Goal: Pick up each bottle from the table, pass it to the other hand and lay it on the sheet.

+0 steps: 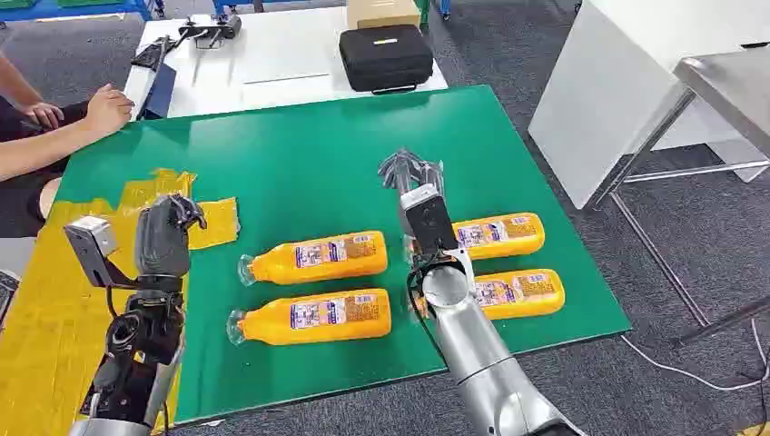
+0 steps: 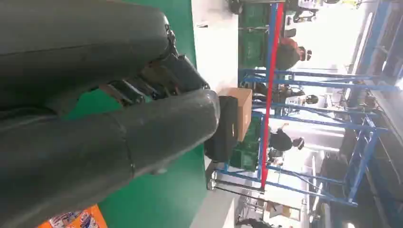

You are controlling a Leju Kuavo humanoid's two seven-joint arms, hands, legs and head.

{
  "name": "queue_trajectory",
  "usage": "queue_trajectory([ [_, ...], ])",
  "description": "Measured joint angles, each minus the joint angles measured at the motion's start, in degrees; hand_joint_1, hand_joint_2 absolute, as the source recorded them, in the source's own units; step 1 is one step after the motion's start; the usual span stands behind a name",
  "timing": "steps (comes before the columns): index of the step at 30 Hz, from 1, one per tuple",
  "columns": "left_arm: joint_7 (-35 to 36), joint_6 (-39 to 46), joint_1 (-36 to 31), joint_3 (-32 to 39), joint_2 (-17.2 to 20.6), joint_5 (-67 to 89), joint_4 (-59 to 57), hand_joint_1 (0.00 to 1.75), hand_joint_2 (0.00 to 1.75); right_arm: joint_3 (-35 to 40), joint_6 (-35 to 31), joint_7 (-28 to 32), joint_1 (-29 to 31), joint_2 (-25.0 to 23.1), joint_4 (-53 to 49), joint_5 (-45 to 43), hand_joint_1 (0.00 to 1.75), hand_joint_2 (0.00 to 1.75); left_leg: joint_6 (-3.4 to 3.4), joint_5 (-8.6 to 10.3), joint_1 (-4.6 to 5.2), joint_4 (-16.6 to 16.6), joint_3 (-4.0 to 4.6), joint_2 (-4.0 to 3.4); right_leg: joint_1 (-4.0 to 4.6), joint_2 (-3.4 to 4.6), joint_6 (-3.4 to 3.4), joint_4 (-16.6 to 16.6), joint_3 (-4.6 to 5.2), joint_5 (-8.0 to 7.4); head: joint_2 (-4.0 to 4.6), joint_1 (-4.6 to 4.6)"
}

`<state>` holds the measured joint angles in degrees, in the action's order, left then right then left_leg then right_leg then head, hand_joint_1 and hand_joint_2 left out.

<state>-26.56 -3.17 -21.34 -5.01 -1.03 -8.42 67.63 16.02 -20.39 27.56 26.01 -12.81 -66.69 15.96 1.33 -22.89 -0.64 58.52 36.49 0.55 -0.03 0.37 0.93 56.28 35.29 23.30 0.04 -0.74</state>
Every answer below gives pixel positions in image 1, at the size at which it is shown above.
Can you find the yellow sheet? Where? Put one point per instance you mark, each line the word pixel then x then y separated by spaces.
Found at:
pixel 48 337

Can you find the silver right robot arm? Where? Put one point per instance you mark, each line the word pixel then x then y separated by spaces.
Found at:
pixel 475 361

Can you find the white table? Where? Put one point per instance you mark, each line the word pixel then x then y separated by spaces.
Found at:
pixel 277 54

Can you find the cardboard box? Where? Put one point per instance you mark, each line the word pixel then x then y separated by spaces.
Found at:
pixel 382 13

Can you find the person's right hand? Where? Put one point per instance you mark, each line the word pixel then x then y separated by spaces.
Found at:
pixel 109 109

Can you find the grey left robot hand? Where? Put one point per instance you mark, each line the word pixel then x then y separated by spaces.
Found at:
pixel 162 240

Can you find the person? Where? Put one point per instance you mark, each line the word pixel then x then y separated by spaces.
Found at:
pixel 18 204

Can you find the person's left hand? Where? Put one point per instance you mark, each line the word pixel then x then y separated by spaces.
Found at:
pixel 45 114

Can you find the yellow floor marker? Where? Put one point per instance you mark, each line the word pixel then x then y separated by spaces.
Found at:
pixel 755 430

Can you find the dark blue folder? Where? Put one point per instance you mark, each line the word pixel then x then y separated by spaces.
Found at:
pixel 159 90

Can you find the orange drink bottle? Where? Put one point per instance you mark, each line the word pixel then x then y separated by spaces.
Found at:
pixel 325 259
pixel 505 236
pixel 319 317
pixel 523 293

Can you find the dark mesh panel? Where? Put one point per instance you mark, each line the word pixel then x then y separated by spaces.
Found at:
pixel 7 295

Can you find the black phone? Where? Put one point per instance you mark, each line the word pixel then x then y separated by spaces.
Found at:
pixel 151 53

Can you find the white panel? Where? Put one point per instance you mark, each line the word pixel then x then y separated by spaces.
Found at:
pixel 601 90

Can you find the green mat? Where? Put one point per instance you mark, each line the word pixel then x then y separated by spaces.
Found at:
pixel 313 168

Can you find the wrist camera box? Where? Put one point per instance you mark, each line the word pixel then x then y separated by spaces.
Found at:
pixel 90 240
pixel 428 222

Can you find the blue frame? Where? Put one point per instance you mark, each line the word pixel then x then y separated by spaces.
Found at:
pixel 72 9

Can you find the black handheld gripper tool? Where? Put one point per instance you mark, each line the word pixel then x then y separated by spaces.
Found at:
pixel 210 29

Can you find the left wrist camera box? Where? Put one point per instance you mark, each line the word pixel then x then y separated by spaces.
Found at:
pixel 90 240

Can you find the black carry case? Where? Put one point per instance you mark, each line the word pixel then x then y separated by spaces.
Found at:
pixel 385 57

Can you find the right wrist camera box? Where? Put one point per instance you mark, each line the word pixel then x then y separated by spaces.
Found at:
pixel 428 222

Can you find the steel table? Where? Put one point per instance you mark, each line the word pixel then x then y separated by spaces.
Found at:
pixel 728 84

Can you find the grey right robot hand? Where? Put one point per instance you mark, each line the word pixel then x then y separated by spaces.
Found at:
pixel 415 171

